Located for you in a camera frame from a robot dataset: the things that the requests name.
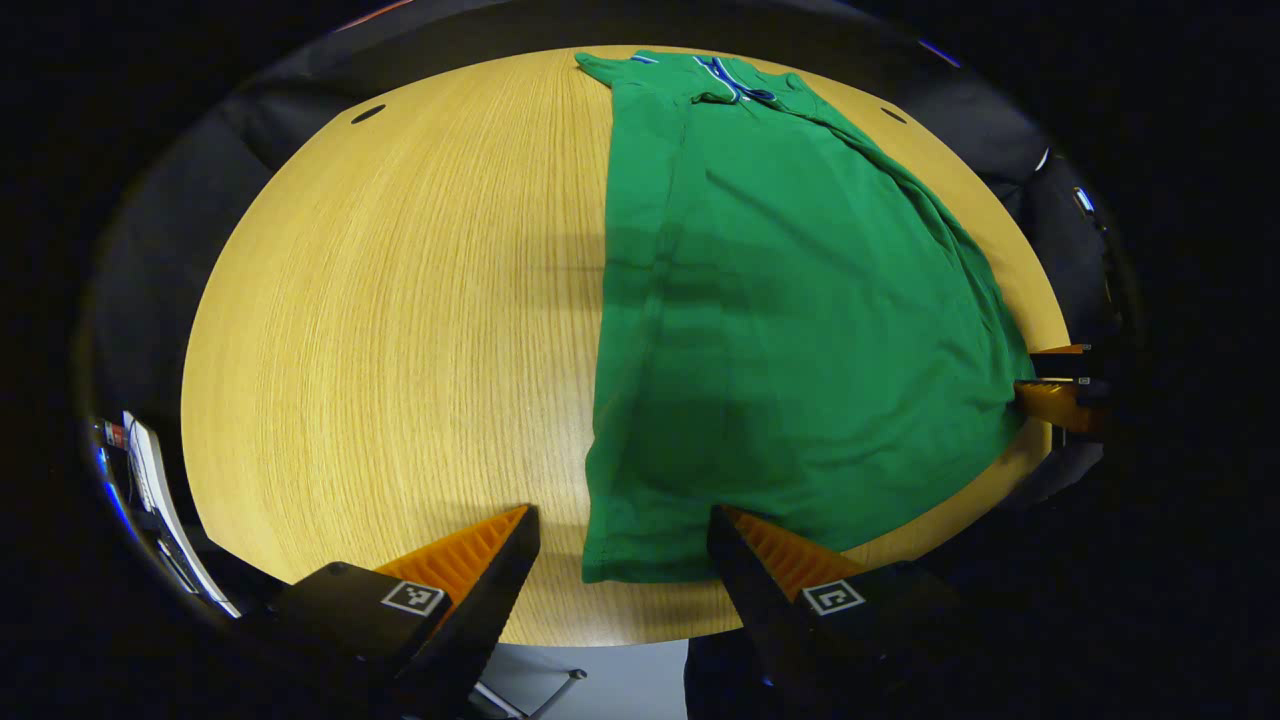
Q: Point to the round black table grommet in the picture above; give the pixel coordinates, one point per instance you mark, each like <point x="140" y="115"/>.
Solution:
<point x="893" y="115"/>
<point x="367" y="114"/>

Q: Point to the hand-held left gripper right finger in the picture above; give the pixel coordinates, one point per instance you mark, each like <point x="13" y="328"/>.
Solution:
<point x="750" y="610"/>

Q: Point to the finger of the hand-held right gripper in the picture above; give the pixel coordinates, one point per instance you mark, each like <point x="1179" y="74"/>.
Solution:
<point x="1060" y="350"/>
<point x="1050" y="405"/>

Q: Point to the green T-shirt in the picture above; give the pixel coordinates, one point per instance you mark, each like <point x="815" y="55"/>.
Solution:
<point x="800" y="300"/>

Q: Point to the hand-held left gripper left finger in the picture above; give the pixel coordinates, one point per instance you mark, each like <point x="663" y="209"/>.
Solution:
<point x="495" y="620"/>

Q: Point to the white flat device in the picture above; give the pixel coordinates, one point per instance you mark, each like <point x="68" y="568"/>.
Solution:
<point x="150" y="470"/>

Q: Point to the metal chair leg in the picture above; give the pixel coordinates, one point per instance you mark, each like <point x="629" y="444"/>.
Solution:
<point x="560" y="685"/>

